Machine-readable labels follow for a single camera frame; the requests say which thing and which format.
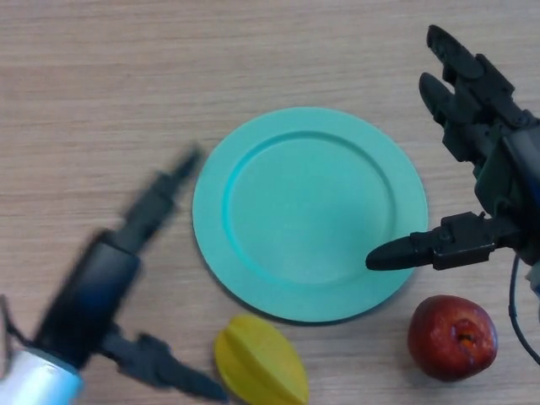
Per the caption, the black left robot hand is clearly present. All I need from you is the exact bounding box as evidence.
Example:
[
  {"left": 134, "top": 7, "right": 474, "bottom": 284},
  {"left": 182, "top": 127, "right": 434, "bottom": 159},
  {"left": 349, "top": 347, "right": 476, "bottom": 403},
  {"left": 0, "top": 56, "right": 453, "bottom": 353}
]
[{"left": 33, "top": 145, "right": 231, "bottom": 402}]

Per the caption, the yellow starfruit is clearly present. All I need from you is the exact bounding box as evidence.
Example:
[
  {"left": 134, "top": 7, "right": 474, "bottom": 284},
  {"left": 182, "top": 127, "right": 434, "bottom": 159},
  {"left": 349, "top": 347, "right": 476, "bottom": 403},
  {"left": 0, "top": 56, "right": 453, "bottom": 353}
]
[{"left": 213, "top": 314, "right": 310, "bottom": 405}]

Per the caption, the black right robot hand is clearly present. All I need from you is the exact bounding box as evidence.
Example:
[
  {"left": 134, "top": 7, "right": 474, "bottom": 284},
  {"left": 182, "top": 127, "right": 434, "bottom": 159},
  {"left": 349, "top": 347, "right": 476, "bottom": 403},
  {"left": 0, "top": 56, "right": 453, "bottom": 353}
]
[{"left": 364, "top": 24, "right": 540, "bottom": 272}]

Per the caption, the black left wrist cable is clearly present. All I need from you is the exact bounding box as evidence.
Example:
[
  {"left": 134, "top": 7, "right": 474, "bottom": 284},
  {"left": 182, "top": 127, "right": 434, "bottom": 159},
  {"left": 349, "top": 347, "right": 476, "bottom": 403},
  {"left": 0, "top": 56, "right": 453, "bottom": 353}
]
[{"left": 0, "top": 294, "right": 27, "bottom": 377}]

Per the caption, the red apple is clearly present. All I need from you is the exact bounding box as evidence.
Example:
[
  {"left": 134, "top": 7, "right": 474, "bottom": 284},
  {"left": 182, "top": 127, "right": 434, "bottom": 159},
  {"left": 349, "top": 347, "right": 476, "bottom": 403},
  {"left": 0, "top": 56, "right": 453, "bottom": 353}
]
[{"left": 407, "top": 294, "right": 499, "bottom": 383}]

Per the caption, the green round plate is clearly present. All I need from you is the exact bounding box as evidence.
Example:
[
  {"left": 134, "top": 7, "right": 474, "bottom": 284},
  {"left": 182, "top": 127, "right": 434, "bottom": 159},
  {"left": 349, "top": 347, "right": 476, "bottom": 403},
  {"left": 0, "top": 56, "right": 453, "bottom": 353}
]
[{"left": 192, "top": 106, "right": 429, "bottom": 325}]

